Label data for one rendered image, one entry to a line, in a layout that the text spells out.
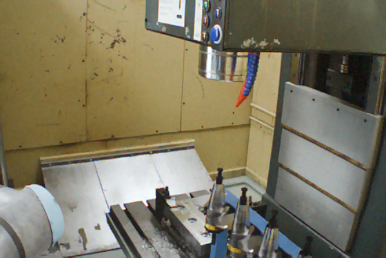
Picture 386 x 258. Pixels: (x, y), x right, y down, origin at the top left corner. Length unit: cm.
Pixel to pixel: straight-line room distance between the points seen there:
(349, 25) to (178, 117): 149
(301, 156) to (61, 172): 120
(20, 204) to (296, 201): 120
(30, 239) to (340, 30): 78
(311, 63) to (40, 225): 118
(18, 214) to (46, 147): 147
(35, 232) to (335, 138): 106
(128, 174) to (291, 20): 150
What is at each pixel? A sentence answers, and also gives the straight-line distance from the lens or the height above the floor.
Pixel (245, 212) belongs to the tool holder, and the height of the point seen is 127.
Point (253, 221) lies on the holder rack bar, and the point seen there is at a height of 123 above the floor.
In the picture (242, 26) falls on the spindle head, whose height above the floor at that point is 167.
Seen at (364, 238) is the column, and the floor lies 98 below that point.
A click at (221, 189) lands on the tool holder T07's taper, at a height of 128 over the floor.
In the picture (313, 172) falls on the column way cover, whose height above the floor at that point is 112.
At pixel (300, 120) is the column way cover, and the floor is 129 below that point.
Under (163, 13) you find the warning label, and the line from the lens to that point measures 104.
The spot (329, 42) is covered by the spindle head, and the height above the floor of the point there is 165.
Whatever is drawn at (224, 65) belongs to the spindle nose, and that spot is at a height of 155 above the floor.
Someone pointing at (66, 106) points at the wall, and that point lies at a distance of 208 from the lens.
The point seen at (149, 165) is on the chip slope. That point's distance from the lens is 223.
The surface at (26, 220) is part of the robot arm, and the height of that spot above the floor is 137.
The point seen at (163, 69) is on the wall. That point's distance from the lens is 219.
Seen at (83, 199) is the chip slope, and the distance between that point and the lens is 203.
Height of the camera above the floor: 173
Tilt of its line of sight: 19 degrees down
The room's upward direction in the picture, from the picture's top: 3 degrees clockwise
